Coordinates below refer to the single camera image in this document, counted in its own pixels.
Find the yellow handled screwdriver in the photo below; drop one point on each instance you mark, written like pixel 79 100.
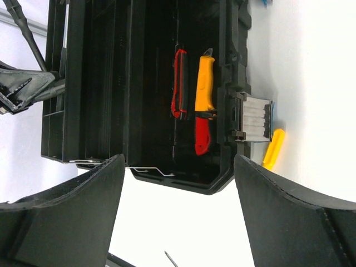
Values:
pixel 273 149

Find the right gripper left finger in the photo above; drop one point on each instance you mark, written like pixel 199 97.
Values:
pixel 70 224

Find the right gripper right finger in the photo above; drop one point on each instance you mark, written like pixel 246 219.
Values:
pixel 291 225

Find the yellow utility knife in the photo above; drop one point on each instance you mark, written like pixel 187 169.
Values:
pixel 205 82

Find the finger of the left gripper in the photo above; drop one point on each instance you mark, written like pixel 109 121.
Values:
pixel 20 89

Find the black plastic toolbox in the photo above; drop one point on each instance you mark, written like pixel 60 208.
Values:
pixel 117 58

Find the red black handled tool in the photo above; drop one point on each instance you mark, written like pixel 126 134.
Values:
pixel 180 96

